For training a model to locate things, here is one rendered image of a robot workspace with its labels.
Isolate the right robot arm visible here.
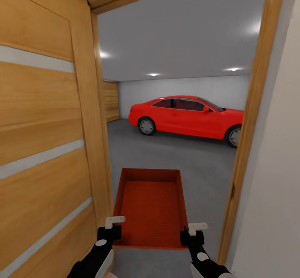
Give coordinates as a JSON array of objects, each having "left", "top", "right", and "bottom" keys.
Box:
[{"left": 180, "top": 223, "right": 237, "bottom": 278}]

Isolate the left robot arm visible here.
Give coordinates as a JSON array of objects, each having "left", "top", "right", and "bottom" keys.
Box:
[{"left": 66, "top": 216, "right": 125, "bottom": 278}]

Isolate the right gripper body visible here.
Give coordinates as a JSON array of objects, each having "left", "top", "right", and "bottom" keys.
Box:
[{"left": 180, "top": 229, "right": 204, "bottom": 251}]

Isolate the storage box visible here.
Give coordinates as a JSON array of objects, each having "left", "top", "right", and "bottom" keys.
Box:
[{"left": 112, "top": 168, "right": 189, "bottom": 250}]

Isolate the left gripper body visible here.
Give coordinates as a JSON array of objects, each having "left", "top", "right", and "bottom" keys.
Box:
[{"left": 97, "top": 225, "right": 122, "bottom": 242}]

